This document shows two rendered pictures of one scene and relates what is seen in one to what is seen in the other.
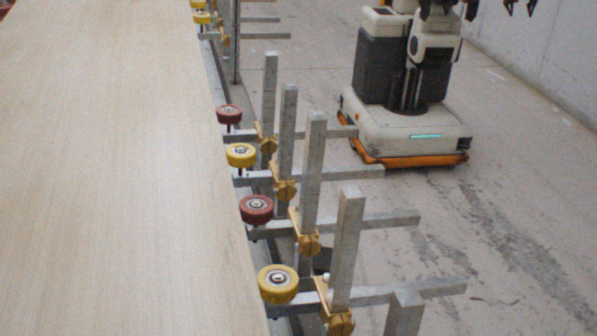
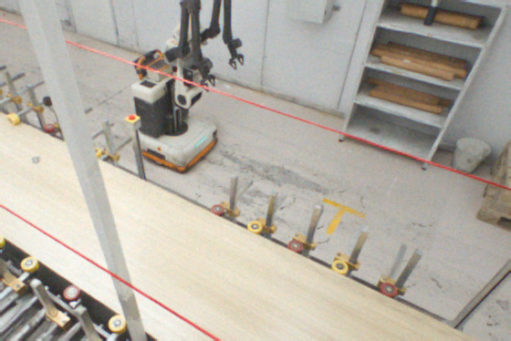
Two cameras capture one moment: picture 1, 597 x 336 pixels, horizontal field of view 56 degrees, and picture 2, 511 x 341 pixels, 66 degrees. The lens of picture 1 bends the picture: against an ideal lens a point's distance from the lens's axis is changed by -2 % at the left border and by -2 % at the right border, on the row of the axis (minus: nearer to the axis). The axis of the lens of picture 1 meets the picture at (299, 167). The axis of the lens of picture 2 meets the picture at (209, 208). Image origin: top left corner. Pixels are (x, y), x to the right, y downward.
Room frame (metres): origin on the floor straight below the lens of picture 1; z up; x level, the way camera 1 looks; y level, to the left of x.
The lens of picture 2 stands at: (0.37, 1.29, 2.59)
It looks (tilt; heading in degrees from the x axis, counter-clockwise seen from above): 47 degrees down; 319
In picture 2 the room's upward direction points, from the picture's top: 1 degrees counter-clockwise
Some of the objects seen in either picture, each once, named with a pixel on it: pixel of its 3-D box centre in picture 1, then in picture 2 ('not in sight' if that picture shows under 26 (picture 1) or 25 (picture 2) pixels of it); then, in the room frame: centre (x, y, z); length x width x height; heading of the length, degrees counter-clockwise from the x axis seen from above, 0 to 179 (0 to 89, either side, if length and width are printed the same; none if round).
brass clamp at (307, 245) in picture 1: (303, 231); (304, 242); (1.08, -0.02, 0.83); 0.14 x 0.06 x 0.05; 16
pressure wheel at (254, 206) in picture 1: (256, 222); (294, 251); (1.07, 0.09, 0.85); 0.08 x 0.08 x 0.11
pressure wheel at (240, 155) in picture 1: (240, 166); (254, 232); (1.31, 0.16, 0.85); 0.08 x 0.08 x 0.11
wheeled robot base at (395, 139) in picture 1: (401, 123); (175, 138); (3.11, -0.59, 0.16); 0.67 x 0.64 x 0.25; 15
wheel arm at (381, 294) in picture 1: (368, 296); (349, 250); (0.88, -0.17, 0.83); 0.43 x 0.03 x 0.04; 106
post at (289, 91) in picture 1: (284, 167); (269, 221); (1.30, 0.04, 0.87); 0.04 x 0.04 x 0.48; 16
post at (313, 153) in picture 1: (308, 208); (310, 234); (1.06, -0.03, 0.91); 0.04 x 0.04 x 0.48; 16
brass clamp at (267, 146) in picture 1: (265, 137); (229, 209); (1.56, 0.11, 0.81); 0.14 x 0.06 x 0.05; 16
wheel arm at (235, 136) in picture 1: (290, 134); (234, 200); (1.60, 0.04, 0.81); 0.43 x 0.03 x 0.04; 106
